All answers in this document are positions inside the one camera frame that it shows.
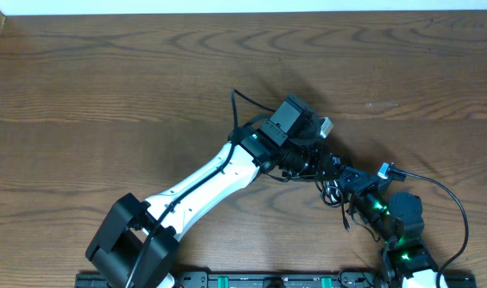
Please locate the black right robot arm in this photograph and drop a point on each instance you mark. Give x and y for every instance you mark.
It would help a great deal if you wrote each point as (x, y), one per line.
(405, 260)

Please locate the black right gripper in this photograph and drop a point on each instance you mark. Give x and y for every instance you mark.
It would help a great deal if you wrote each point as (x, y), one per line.
(361, 183)

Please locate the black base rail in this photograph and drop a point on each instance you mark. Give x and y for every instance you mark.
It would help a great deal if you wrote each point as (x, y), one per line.
(201, 279)

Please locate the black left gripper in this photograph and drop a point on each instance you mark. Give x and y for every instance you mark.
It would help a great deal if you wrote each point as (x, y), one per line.
(325, 157)

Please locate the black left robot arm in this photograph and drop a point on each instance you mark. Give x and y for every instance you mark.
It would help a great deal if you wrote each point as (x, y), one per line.
(137, 242)

